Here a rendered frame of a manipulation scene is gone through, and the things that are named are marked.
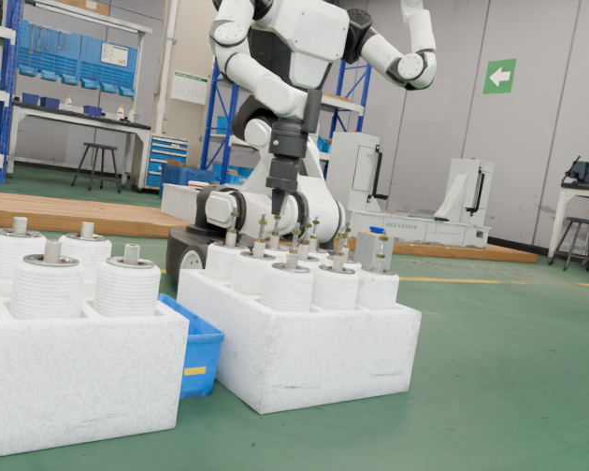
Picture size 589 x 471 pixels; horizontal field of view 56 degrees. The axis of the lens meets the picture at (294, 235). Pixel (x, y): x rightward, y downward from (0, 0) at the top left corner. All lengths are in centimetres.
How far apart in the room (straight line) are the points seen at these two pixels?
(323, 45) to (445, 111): 613
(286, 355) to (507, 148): 626
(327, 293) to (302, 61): 85
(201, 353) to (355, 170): 296
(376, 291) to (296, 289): 22
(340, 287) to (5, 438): 62
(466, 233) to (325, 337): 370
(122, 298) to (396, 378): 63
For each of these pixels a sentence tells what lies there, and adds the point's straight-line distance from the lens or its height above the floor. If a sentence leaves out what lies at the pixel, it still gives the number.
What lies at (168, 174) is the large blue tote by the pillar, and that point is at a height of 27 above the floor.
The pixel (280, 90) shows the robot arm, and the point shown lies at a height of 61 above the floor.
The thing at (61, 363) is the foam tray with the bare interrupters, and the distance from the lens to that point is 85.
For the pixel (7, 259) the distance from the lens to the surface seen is 107.
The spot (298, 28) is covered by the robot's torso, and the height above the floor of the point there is 85.
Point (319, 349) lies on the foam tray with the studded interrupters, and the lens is 107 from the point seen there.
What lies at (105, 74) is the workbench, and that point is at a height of 129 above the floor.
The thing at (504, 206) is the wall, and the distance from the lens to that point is 702.
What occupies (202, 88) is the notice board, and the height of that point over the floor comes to 141.
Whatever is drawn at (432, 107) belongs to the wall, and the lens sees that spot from 801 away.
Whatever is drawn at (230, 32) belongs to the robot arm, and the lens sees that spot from 147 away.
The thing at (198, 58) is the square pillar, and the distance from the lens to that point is 776.
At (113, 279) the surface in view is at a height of 23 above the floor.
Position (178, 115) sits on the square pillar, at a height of 101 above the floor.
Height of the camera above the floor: 42
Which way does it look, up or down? 6 degrees down
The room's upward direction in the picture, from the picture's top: 9 degrees clockwise
